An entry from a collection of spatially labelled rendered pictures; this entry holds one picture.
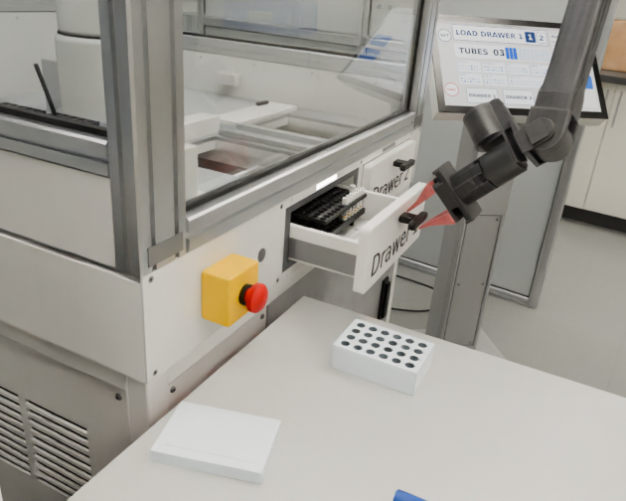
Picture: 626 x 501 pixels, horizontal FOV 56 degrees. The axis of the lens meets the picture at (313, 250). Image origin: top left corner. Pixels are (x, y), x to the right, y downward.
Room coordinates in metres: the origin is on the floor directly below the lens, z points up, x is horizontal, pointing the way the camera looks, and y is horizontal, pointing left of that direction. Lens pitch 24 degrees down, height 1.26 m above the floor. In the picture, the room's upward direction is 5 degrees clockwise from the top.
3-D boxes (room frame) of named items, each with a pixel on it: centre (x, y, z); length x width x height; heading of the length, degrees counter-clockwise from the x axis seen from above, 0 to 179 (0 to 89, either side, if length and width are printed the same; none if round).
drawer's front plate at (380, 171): (1.28, -0.16, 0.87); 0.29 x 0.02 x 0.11; 155
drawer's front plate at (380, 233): (0.94, -0.14, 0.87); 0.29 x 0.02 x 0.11; 155
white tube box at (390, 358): (0.71, -0.11, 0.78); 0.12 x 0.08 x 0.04; 65
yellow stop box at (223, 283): (0.69, 0.10, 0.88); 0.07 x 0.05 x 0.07; 155
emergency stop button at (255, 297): (0.67, 0.07, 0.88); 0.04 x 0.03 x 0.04; 155
